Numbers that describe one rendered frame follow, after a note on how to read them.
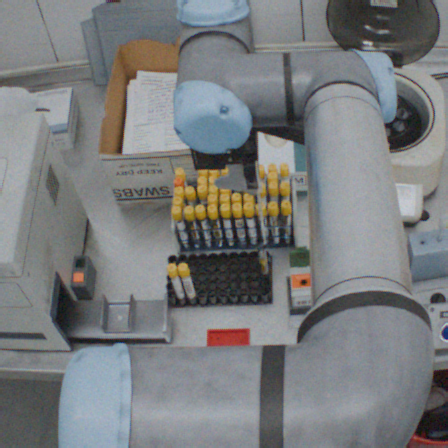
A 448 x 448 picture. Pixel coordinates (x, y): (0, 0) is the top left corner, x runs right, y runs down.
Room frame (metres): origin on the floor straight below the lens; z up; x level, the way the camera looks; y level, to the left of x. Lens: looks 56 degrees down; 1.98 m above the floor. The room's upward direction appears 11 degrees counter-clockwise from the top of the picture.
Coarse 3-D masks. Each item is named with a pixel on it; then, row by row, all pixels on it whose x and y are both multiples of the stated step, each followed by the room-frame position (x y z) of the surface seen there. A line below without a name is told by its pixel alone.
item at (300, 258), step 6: (300, 246) 0.60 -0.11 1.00; (294, 252) 0.60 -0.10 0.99; (300, 252) 0.60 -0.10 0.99; (306, 252) 0.60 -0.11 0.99; (294, 258) 0.60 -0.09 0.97; (300, 258) 0.60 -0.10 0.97; (306, 258) 0.60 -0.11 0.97; (294, 264) 0.60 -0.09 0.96; (300, 264) 0.59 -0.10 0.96; (306, 264) 0.59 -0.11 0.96
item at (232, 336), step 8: (232, 328) 0.55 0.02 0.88; (240, 328) 0.54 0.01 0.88; (248, 328) 0.54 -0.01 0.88; (208, 336) 0.54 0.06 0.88; (216, 336) 0.54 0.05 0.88; (224, 336) 0.54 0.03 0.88; (232, 336) 0.54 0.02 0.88; (240, 336) 0.53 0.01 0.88; (248, 336) 0.53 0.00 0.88; (208, 344) 0.53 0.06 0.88; (216, 344) 0.53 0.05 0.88; (224, 344) 0.52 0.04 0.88; (232, 344) 0.52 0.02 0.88; (240, 344) 0.52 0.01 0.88; (248, 344) 0.51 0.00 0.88
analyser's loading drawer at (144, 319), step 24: (72, 312) 0.61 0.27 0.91; (96, 312) 0.60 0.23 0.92; (120, 312) 0.60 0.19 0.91; (144, 312) 0.59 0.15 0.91; (168, 312) 0.58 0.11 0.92; (72, 336) 0.57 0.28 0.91; (96, 336) 0.56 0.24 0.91; (120, 336) 0.55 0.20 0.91; (144, 336) 0.55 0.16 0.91; (168, 336) 0.54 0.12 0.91
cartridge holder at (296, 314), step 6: (288, 276) 0.62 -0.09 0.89; (288, 282) 0.59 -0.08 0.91; (288, 288) 0.58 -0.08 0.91; (288, 294) 0.58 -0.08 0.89; (288, 300) 0.57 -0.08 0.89; (288, 306) 0.56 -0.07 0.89; (300, 306) 0.55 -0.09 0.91; (306, 306) 0.54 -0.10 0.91; (294, 312) 0.54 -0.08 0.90; (300, 312) 0.54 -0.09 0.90; (306, 312) 0.54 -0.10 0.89; (294, 318) 0.54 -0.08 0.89; (300, 318) 0.54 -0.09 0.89; (294, 324) 0.53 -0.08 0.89
